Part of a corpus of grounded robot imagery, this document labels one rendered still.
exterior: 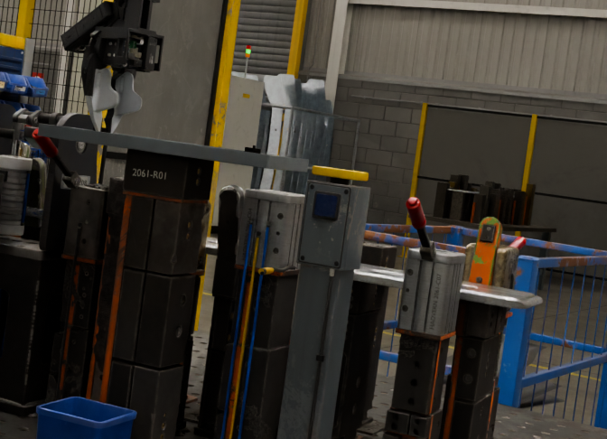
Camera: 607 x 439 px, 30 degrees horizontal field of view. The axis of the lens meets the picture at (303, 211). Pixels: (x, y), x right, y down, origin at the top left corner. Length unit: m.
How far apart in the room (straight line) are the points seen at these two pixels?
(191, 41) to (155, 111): 0.41
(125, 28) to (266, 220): 0.35
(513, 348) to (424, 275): 1.95
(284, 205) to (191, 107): 3.80
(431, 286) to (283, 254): 0.23
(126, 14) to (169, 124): 3.66
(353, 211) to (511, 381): 2.13
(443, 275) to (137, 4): 0.58
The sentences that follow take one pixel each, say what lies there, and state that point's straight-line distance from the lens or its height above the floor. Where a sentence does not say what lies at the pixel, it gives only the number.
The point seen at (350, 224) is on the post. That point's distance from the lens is 1.48.
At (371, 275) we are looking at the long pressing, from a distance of 1.76.
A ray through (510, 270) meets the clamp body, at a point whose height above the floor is 1.02.
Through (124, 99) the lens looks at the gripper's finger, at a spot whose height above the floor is 1.22.
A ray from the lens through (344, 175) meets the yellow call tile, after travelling 1.49.
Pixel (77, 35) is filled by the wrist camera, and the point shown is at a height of 1.30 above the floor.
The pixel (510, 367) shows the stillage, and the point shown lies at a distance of 3.56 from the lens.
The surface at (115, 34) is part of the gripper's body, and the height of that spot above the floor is 1.31.
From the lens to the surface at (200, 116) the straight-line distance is 5.53.
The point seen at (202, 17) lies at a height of 1.74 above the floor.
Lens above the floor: 1.18
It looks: 3 degrees down
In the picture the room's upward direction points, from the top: 8 degrees clockwise
